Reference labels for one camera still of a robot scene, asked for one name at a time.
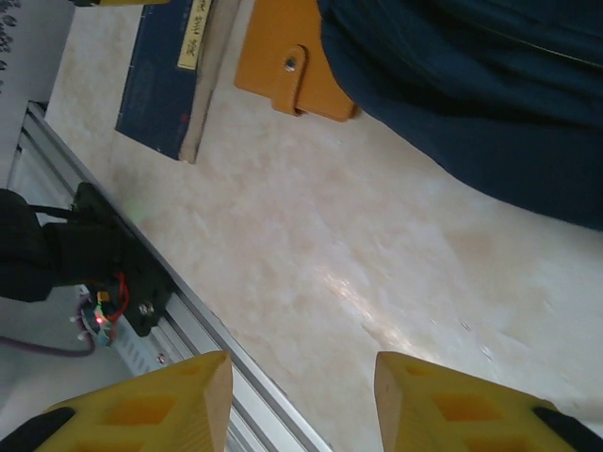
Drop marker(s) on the orange snap-button case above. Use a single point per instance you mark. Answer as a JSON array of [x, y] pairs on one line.
[[282, 56]]

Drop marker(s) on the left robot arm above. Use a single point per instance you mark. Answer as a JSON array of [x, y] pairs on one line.
[[28, 245]]

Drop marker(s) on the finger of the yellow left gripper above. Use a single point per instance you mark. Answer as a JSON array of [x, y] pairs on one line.
[[122, 2]]

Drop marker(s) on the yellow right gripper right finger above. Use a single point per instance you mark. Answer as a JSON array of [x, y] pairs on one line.
[[461, 414]]

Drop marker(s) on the navy blue backpack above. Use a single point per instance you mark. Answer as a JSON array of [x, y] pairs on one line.
[[471, 94]]

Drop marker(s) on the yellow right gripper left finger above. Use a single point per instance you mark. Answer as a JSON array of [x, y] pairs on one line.
[[141, 414]]

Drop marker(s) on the navy blue book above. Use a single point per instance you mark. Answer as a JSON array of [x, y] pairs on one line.
[[160, 85]]

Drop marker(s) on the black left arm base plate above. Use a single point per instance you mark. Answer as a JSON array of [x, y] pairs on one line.
[[136, 278]]

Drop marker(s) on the aluminium mounting rail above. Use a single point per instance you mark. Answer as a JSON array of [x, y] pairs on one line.
[[264, 414]]

